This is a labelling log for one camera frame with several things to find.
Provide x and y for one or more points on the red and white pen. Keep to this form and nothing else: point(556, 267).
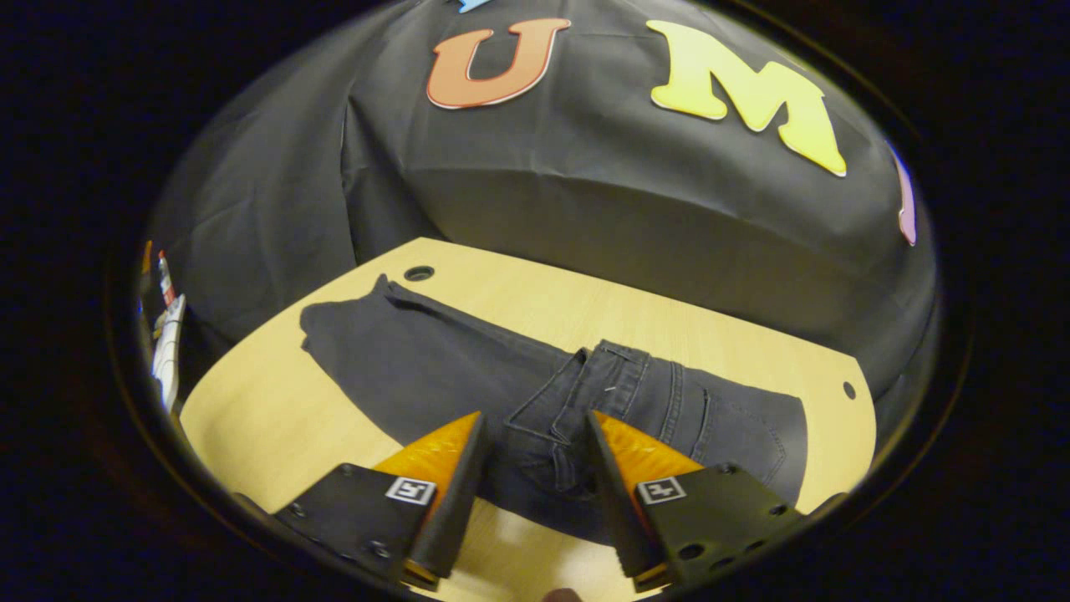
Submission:
point(166, 284)

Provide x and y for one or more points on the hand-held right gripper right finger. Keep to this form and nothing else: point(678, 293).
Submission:
point(614, 502)

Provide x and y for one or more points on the white printed sheet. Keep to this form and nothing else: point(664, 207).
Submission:
point(171, 351)

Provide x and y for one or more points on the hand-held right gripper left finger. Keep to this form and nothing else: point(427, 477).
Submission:
point(460, 502)

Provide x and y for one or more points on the black backdrop cloth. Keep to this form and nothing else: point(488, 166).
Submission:
point(585, 184)

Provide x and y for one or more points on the dark grey jeans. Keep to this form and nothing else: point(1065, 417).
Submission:
point(418, 359)

